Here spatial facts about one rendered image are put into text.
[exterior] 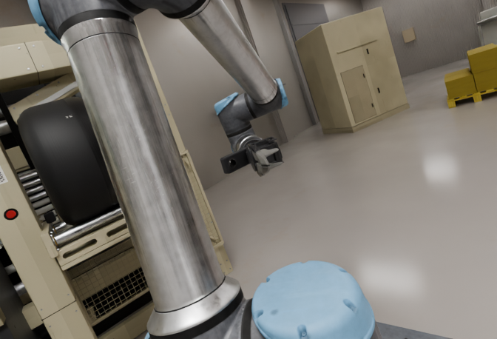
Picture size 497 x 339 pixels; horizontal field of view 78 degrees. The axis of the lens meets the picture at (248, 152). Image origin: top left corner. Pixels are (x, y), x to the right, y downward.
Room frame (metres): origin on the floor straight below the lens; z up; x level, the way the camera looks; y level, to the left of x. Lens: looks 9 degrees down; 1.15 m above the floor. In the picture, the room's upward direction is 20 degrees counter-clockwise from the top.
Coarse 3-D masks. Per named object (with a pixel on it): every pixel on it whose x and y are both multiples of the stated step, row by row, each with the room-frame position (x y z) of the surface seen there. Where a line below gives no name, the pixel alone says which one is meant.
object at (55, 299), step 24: (0, 144) 1.25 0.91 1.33; (0, 192) 1.20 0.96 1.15; (24, 192) 1.28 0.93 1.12; (0, 216) 1.18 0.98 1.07; (24, 216) 1.21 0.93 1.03; (24, 240) 1.20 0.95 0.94; (24, 264) 1.18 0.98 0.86; (48, 264) 1.21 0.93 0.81; (48, 288) 1.20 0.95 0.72; (72, 288) 1.33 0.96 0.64; (48, 312) 1.18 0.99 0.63; (72, 312) 1.22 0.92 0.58; (72, 336) 1.20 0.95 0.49; (96, 336) 1.33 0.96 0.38
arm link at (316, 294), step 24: (312, 264) 0.43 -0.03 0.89; (264, 288) 0.41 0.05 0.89; (288, 288) 0.39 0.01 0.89; (312, 288) 0.37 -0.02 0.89; (336, 288) 0.36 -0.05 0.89; (360, 288) 0.37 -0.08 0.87; (264, 312) 0.36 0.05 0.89; (288, 312) 0.35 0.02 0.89; (312, 312) 0.33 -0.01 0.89; (336, 312) 0.32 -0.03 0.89; (360, 312) 0.33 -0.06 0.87; (264, 336) 0.34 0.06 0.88; (288, 336) 0.32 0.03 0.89; (312, 336) 0.31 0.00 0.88; (336, 336) 0.31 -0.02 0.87; (360, 336) 0.32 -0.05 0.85
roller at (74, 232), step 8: (112, 208) 1.32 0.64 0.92; (120, 208) 1.32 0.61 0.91; (96, 216) 1.28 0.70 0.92; (104, 216) 1.28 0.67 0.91; (112, 216) 1.30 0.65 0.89; (80, 224) 1.24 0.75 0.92; (88, 224) 1.25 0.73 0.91; (96, 224) 1.26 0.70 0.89; (64, 232) 1.21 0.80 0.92; (72, 232) 1.21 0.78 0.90; (80, 232) 1.23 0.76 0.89; (56, 240) 1.18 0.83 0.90; (64, 240) 1.20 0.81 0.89
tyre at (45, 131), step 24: (24, 120) 1.22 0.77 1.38; (48, 120) 1.22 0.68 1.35; (72, 120) 1.24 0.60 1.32; (24, 144) 1.21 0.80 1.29; (48, 144) 1.15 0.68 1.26; (72, 144) 1.18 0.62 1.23; (96, 144) 1.22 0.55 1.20; (48, 168) 1.13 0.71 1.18; (72, 168) 1.16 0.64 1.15; (96, 168) 1.20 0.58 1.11; (48, 192) 1.17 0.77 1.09; (72, 192) 1.16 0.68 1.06; (96, 192) 1.22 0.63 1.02; (72, 216) 1.21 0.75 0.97
